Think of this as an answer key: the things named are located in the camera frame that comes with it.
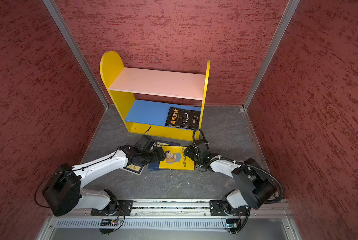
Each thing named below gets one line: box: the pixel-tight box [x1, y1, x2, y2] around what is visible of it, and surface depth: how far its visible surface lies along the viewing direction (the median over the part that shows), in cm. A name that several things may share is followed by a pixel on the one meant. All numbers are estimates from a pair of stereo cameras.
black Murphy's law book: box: [165, 106, 201, 129], surface depth 94 cm
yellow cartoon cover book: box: [159, 145, 195, 171], surface depth 89 cm
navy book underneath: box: [148, 161, 165, 172], surface depth 89 cm
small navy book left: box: [122, 163, 144, 174], surface depth 87 cm
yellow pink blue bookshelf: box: [100, 51, 211, 141], surface depth 79 cm
